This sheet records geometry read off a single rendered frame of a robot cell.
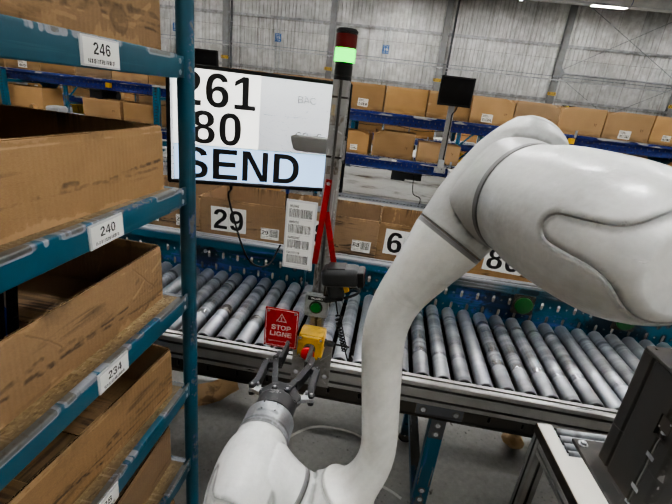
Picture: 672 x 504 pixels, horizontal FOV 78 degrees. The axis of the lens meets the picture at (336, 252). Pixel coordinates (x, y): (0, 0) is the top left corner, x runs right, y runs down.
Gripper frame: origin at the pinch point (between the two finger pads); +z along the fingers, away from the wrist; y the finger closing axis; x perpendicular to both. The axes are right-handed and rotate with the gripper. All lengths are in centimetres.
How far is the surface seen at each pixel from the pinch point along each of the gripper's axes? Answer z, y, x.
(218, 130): 29, 31, -45
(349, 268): 22.5, -8.0, -14.0
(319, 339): 20.1, -2.3, 7.7
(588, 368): 51, -91, 21
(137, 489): -28.6, 21.9, 14.3
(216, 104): 29, 32, -51
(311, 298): 24.0, 1.7, -2.6
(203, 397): 84, 62, 94
